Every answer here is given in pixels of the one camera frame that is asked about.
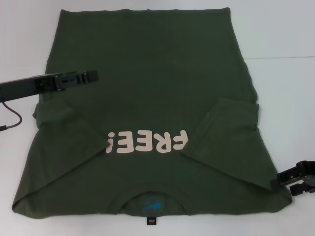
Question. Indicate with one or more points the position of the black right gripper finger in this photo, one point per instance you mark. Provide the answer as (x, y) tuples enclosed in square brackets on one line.
[(302, 189), (295, 174)]

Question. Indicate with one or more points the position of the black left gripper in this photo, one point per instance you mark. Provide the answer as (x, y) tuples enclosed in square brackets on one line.
[(24, 87)]

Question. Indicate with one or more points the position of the dark green FREE T-shirt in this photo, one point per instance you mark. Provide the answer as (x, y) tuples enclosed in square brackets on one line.
[(147, 110)]

